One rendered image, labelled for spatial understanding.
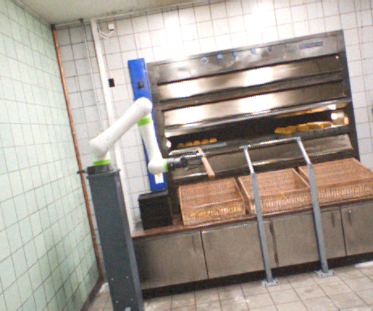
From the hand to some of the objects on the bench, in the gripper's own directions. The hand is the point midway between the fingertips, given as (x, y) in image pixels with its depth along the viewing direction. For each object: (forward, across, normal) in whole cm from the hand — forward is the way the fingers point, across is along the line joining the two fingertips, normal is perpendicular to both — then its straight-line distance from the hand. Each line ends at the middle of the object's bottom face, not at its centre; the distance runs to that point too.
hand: (203, 159), depth 254 cm
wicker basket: (+61, +59, -76) cm, 114 cm away
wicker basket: (+2, +60, -77) cm, 97 cm away
